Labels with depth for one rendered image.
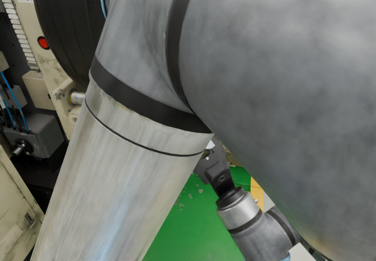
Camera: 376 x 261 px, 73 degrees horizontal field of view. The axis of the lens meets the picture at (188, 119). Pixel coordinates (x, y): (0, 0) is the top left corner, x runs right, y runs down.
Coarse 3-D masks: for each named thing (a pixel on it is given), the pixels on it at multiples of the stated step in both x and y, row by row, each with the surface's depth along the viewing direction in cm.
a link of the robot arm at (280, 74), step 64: (192, 0) 10; (256, 0) 8; (320, 0) 7; (192, 64) 10; (256, 64) 8; (320, 64) 7; (256, 128) 9; (320, 128) 8; (320, 192) 9; (320, 256) 52
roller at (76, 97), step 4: (72, 92) 86; (76, 92) 85; (80, 92) 85; (84, 92) 85; (72, 96) 85; (76, 96) 84; (80, 96) 84; (72, 100) 85; (76, 100) 85; (80, 100) 84; (80, 104) 86
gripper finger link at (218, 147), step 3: (213, 138) 59; (216, 138) 59; (213, 141) 59; (216, 141) 59; (216, 144) 58; (219, 144) 58; (213, 147) 58; (216, 147) 58; (219, 147) 58; (222, 147) 58; (213, 150) 58; (216, 150) 58; (219, 150) 58; (222, 150) 58; (222, 153) 58; (225, 153) 58
